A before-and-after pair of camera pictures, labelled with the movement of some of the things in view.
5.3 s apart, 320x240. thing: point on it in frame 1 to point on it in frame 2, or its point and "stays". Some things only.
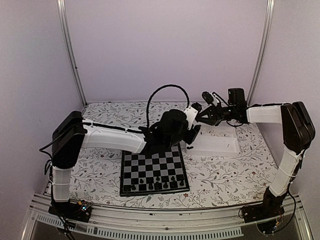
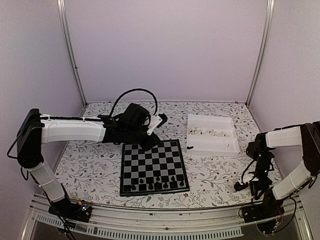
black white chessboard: (144, 173) stays
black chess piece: (173, 184) stays
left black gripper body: (176, 140) to (133, 136)
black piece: (157, 186) stays
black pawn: (150, 187) stays
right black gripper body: (226, 115) to (264, 162)
